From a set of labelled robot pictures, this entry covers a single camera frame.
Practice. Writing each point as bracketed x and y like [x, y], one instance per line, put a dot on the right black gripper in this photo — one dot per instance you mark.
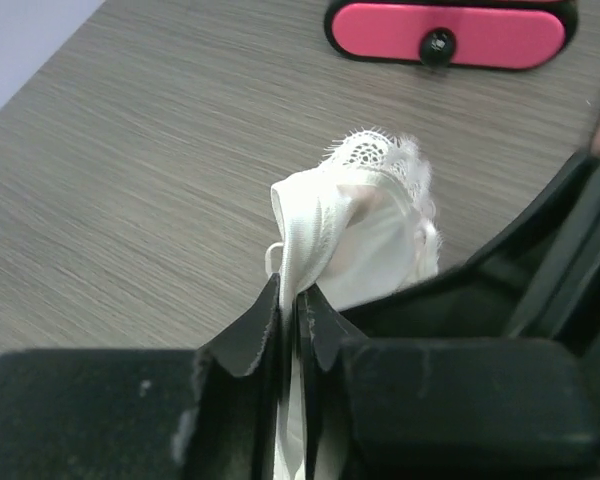
[539, 277]

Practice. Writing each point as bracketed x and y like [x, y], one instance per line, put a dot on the black pink drawer box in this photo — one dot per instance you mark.
[501, 35]

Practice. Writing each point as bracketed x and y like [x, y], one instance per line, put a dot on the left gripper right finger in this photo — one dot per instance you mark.
[391, 408]

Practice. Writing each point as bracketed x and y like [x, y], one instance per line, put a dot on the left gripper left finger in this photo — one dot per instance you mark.
[204, 413]

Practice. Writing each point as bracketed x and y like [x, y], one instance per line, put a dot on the white bra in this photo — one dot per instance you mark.
[356, 228]

